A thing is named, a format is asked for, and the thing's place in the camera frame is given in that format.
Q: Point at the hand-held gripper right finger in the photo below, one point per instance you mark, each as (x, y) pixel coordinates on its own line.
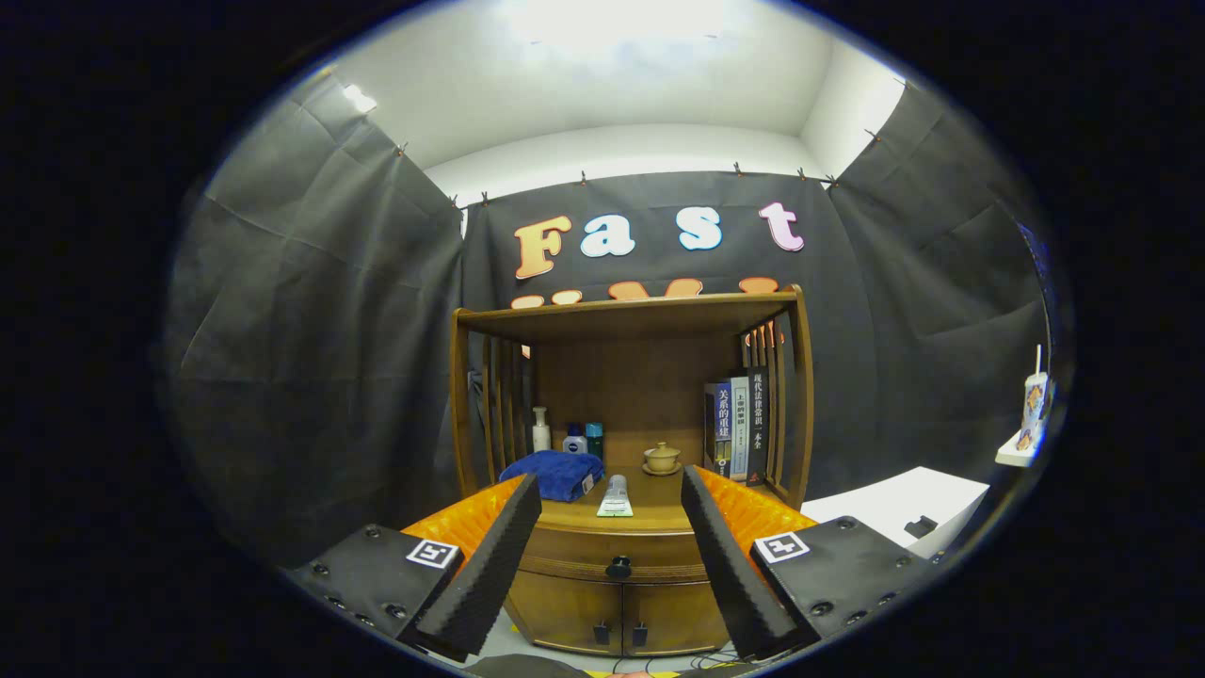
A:
(730, 565)

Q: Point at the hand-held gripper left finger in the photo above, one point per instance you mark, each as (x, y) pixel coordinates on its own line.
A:
(490, 565)

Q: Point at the black drawer knob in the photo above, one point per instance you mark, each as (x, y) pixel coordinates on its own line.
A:
(618, 567)

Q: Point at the white green tube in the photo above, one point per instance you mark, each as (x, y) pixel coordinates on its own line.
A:
(616, 497)

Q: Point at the wooden cabinet door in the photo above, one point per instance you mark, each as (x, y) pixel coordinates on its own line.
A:
(565, 612)
(673, 617)

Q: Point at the wooden countertop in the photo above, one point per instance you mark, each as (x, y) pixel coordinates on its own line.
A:
(659, 513)

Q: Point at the wooden cabinet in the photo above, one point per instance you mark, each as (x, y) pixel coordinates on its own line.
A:
(640, 395)

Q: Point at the blue towel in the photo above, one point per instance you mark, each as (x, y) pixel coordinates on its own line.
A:
(555, 474)

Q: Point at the beige lidded teacup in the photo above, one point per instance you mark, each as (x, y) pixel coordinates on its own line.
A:
(662, 459)

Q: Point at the white spine book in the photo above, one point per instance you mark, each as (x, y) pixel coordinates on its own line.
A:
(740, 433)

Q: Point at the white pump bottle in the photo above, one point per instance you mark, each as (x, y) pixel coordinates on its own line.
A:
(541, 435)

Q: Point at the blue spine book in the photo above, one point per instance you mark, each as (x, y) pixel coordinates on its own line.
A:
(723, 424)

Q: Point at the black spine book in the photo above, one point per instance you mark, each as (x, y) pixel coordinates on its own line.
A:
(759, 424)

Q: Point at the blue white lotion bottle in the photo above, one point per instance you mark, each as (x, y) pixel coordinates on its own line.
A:
(574, 443)

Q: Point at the teal bottle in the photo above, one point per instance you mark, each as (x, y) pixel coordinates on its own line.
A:
(594, 438)

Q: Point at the white table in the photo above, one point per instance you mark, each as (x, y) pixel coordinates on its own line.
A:
(894, 499)

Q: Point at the small black clip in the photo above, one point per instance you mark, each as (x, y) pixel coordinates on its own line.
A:
(921, 526)

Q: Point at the small white shelf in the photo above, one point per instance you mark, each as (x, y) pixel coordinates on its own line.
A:
(1015, 457)

